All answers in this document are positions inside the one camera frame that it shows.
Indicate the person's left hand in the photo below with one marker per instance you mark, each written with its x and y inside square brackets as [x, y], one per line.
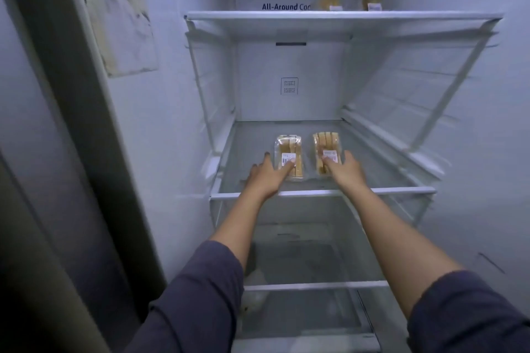
[265, 181]

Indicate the silver refrigerator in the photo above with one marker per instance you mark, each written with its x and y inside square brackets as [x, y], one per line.
[290, 75]

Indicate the person's right hand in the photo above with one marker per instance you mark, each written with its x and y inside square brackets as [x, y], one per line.
[350, 175]

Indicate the person's left forearm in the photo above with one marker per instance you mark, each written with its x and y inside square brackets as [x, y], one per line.
[223, 249]

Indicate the person's right forearm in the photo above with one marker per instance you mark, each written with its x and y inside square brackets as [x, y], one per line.
[406, 257]

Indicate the clear plastic container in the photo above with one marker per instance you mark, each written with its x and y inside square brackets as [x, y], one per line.
[285, 156]
[331, 154]

